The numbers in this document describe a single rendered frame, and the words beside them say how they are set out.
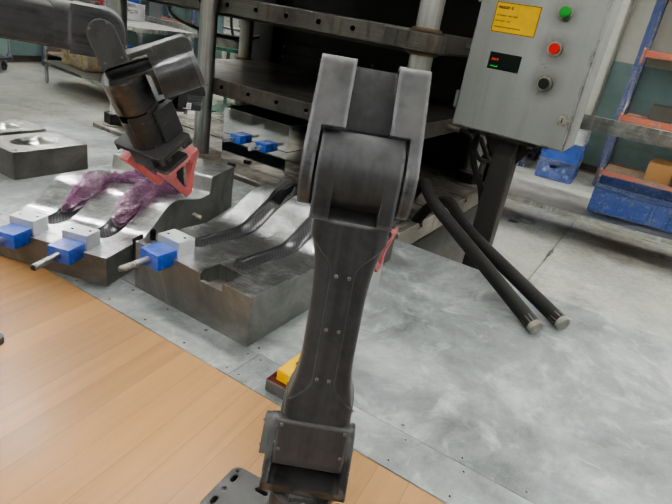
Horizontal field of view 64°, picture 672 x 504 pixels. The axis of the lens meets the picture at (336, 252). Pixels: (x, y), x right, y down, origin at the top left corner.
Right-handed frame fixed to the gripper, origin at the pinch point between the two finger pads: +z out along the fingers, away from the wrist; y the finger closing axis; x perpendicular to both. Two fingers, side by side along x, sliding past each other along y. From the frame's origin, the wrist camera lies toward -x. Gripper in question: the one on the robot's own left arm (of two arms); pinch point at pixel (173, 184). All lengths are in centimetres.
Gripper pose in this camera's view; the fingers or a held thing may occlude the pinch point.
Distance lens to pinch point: 90.5
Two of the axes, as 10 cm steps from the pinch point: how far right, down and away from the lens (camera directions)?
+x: -5.4, 6.8, -5.0
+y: -8.3, -3.4, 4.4
